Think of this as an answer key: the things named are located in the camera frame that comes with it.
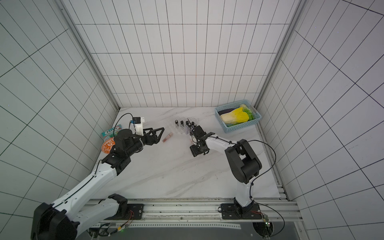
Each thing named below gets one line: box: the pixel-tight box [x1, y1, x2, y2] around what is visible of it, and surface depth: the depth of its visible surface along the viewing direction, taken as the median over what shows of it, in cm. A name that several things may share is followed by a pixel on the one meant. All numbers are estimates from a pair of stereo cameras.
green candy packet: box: [102, 124, 122, 141], surface depth 105 cm
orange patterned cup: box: [101, 137, 116, 154], surface depth 96 cm
